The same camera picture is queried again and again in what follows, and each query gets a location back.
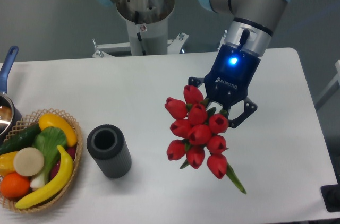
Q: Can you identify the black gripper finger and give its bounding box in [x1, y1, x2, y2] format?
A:
[188, 76, 204, 88]
[228, 97, 258, 128]

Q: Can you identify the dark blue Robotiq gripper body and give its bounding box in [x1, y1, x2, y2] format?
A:
[204, 45, 260, 110]

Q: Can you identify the red tulip bouquet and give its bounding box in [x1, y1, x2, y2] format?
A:
[165, 85, 247, 194]

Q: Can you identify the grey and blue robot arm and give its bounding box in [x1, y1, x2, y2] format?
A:
[97, 0, 290, 128]

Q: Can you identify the dark grey ribbed vase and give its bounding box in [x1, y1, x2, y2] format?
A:
[87, 124, 132, 178]

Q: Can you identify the black device at table edge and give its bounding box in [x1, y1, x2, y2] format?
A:
[320, 184, 339, 212]

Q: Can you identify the red radish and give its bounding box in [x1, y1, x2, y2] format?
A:
[49, 147, 77, 180]

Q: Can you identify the yellow squash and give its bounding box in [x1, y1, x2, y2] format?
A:
[38, 113, 78, 147]

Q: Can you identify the green bok choy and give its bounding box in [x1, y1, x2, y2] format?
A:
[30, 127, 67, 190]

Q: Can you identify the yellow banana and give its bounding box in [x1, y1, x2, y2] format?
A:
[15, 145, 73, 209]

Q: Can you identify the woven wicker basket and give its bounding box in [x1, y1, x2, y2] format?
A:
[1, 108, 83, 213]

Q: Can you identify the green cucumber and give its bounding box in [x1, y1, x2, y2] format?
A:
[1, 124, 41, 154]

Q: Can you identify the round beige disc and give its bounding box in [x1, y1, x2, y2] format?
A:
[13, 147, 45, 177]

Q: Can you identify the yellow bell pepper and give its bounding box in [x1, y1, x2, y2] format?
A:
[0, 151, 18, 177]

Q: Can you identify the orange fruit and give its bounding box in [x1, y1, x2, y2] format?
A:
[1, 173, 30, 199]

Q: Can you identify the white frame at right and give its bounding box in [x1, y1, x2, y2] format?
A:
[314, 60, 339, 111]

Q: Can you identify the blue handled saucepan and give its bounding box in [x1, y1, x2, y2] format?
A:
[1, 46, 22, 144]

